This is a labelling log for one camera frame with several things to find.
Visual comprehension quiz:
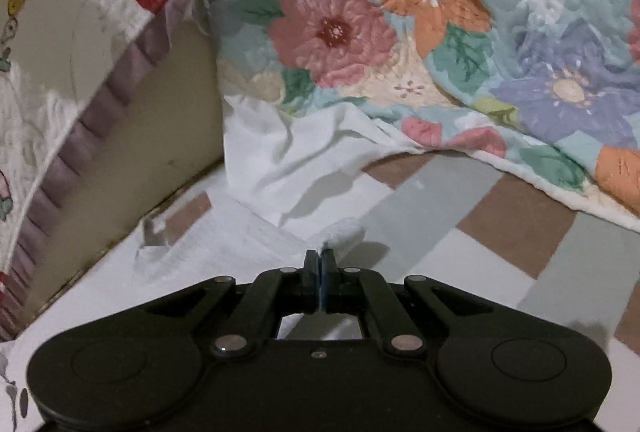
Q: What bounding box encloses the checkered brown white blanket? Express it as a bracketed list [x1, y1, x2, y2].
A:
[8, 151, 640, 432]

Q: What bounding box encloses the beige mattress side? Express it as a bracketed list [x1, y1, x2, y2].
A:
[14, 20, 222, 319]

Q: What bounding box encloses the floral quilted blanket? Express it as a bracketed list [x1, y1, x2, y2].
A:
[205, 0, 639, 230]

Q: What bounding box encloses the white quilted bear blanket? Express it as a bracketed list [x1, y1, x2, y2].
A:
[1, 0, 190, 341]

